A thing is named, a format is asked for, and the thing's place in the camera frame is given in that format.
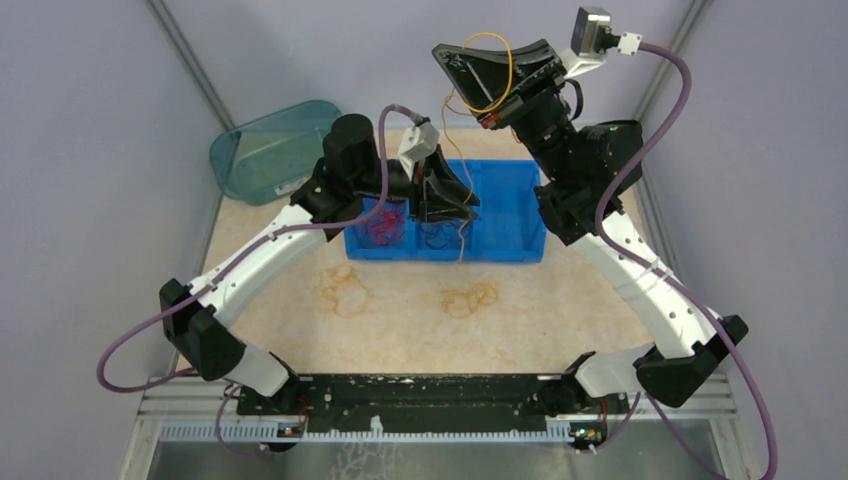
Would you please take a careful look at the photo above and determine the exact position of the blue three-compartment plastic bin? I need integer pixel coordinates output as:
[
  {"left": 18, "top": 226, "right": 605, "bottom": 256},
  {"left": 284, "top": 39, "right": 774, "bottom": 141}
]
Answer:
[{"left": 344, "top": 159, "right": 547, "bottom": 264}]

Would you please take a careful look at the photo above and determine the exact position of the teal transparent plastic tub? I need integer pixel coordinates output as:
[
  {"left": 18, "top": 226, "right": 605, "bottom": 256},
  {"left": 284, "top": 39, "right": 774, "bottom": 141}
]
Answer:
[{"left": 209, "top": 100, "right": 342, "bottom": 206}]

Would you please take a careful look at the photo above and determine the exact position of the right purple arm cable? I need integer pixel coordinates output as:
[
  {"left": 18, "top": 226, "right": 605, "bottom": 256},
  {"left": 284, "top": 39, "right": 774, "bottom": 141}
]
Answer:
[{"left": 592, "top": 40, "right": 778, "bottom": 480}]

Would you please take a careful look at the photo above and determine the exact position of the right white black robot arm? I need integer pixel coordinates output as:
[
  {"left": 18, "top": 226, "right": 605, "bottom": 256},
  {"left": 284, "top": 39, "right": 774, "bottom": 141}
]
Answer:
[{"left": 432, "top": 33, "right": 748, "bottom": 412}]

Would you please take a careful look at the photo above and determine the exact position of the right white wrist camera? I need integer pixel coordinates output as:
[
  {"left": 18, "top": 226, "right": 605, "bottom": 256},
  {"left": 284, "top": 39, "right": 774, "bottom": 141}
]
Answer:
[{"left": 559, "top": 6, "right": 643, "bottom": 79}]

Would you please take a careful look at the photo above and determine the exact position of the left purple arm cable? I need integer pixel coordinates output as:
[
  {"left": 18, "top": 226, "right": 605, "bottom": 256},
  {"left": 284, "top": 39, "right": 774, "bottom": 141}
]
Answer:
[{"left": 96, "top": 103, "right": 425, "bottom": 458}]

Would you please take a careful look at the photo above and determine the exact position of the white slotted cable duct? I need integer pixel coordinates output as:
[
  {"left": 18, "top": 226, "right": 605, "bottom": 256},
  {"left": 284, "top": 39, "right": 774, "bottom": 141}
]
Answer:
[{"left": 159, "top": 417, "right": 575, "bottom": 444}]

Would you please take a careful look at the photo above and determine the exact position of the purple wire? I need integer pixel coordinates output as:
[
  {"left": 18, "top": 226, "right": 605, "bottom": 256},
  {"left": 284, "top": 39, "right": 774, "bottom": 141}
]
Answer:
[{"left": 420, "top": 221, "right": 475, "bottom": 252}]

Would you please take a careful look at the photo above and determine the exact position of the colourful wire bundle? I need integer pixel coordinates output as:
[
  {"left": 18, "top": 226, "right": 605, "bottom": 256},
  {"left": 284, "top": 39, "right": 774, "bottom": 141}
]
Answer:
[{"left": 440, "top": 281, "right": 499, "bottom": 321}]

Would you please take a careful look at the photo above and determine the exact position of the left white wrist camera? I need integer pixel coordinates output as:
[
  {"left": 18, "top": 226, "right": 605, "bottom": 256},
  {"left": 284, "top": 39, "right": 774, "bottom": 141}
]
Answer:
[{"left": 397, "top": 120, "right": 440, "bottom": 180}]

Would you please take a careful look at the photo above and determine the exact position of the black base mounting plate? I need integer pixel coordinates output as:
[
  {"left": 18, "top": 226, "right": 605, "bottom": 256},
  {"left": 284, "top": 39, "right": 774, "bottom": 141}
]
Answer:
[{"left": 237, "top": 374, "right": 629, "bottom": 434}]

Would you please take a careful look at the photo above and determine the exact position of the red wire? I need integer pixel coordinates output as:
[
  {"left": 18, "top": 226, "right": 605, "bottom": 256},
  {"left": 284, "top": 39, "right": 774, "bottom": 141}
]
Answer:
[{"left": 362, "top": 201, "right": 409, "bottom": 248}]

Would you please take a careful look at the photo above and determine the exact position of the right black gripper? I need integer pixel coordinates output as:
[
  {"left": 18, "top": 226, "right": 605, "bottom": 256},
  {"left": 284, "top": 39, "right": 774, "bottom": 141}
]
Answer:
[{"left": 430, "top": 40, "right": 574, "bottom": 183}]

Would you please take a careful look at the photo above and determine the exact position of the aluminium frame rail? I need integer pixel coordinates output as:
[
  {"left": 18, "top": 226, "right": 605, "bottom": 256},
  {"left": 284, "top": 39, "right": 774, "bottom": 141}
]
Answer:
[{"left": 137, "top": 374, "right": 738, "bottom": 423}]

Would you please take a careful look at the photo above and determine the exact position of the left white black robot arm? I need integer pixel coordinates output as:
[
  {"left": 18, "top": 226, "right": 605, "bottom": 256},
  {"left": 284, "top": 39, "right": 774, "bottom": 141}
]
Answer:
[{"left": 159, "top": 113, "right": 480, "bottom": 414}]

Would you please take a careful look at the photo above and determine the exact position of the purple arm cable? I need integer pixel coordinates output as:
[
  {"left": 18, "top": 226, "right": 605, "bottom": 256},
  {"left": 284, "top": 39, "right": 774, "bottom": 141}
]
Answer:
[
  {"left": 96, "top": 103, "right": 425, "bottom": 458},
  {"left": 592, "top": 40, "right": 778, "bottom": 480}
]

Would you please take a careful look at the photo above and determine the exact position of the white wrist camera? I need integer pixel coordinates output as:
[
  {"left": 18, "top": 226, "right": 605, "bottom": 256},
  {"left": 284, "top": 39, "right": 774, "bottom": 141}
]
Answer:
[
  {"left": 397, "top": 120, "right": 440, "bottom": 180},
  {"left": 559, "top": 6, "right": 643, "bottom": 79}
]

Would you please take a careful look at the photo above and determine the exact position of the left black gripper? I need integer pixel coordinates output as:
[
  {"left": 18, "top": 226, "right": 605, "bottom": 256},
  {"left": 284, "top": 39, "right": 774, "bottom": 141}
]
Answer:
[{"left": 353, "top": 143, "right": 480, "bottom": 224}]

